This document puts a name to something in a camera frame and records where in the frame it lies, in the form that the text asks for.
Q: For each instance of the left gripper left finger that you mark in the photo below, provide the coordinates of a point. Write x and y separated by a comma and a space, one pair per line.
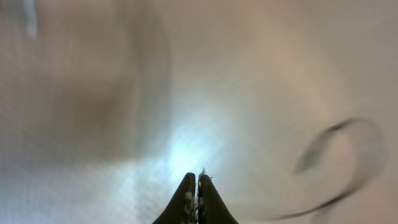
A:
181, 207

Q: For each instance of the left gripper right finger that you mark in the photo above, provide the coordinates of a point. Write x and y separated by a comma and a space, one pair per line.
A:
211, 209

